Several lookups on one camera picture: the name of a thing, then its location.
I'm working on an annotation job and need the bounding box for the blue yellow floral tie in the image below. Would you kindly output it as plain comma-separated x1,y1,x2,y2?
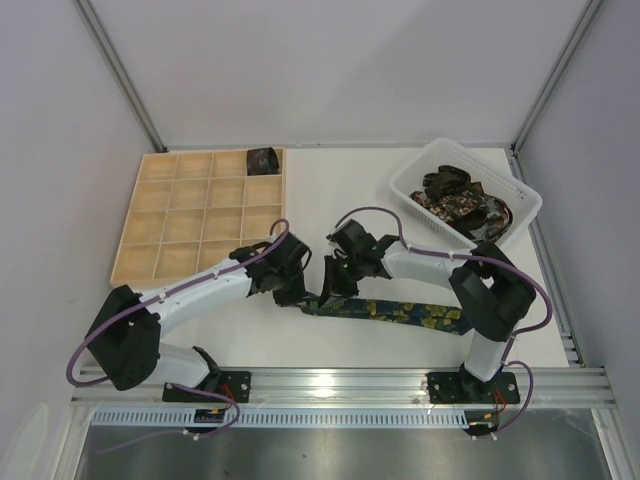
299,297,472,336

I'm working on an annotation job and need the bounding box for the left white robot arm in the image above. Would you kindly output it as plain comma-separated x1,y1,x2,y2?
87,233,311,392

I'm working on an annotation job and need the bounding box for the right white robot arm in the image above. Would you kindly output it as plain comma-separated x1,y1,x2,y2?
317,220,536,401

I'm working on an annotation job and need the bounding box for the wooden compartment tray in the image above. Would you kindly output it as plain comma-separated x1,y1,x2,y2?
110,148,286,290

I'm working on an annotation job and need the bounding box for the brown patterned tie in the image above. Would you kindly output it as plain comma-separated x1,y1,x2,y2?
409,165,485,227

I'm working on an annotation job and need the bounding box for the white plastic basket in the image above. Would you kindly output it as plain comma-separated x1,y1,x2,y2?
389,138,543,249

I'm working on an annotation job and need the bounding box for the rolled dark tie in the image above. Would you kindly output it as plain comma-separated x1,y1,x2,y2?
246,147,280,176

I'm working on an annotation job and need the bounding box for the dark striped tie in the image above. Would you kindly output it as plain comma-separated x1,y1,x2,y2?
459,195,513,244

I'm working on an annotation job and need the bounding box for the aluminium mounting rail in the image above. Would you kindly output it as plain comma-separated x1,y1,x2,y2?
69,366,619,409

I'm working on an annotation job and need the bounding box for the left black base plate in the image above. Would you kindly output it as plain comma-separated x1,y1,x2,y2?
162,370,252,404

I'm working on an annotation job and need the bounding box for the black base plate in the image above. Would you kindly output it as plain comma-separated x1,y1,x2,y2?
162,370,252,404
426,370,521,405

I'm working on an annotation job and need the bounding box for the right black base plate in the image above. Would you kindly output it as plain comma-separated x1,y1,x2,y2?
426,370,521,405

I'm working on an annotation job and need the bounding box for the white slotted cable duct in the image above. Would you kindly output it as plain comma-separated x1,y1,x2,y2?
91,407,469,429

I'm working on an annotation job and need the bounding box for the left aluminium frame post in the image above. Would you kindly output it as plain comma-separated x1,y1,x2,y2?
71,0,168,153

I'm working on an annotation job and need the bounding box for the aluminium frame post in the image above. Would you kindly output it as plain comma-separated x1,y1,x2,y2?
71,0,168,153
511,0,607,156

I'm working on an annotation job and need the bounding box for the right aluminium frame post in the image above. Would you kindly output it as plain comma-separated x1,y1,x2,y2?
511,0,607,156

